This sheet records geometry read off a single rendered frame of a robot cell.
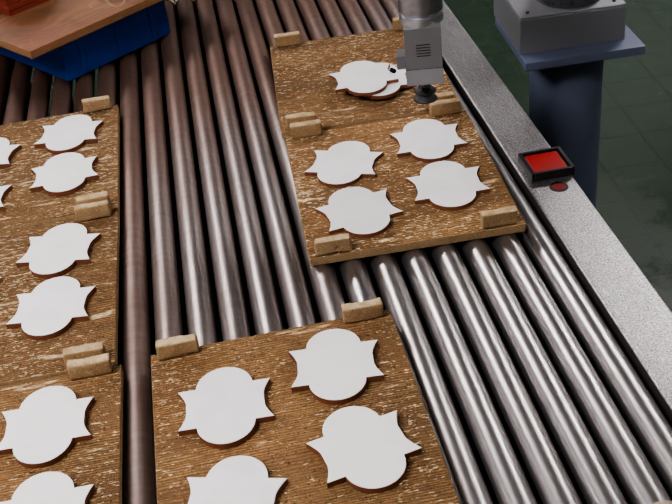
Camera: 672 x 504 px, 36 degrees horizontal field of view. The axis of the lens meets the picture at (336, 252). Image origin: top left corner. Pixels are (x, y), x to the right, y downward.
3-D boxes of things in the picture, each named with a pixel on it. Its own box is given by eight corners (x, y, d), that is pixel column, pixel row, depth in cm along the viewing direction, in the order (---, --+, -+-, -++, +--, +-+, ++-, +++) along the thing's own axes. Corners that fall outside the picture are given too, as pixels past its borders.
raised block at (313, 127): (322, 130, 195) (320, 117, 193) (323, 135, 193) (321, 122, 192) (290, 135, 195) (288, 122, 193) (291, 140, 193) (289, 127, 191)
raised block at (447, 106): (459, 109, 196) (459, 96, 195) (461, 113, 195) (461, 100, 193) (429, 113, 196) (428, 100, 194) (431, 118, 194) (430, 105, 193)
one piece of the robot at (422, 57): (383, -10, 176) (390, 77, 185) (384, 11, 168) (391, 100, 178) (440, -15, 175) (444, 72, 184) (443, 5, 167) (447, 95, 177)
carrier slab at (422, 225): (465, 115, 197) (465, 107, 196) (526, 231, 164) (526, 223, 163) (285, 143, 196) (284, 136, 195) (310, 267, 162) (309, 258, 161)
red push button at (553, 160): (556, 156, 182) (556, 150, 182) (568, 173, 177) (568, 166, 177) (523, 162, 182) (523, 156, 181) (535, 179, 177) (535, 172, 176)
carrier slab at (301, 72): (423, 30, 231) (423, 23, 230) (461, 113, 198) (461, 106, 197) (270, 52, 230) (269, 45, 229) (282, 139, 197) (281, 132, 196)
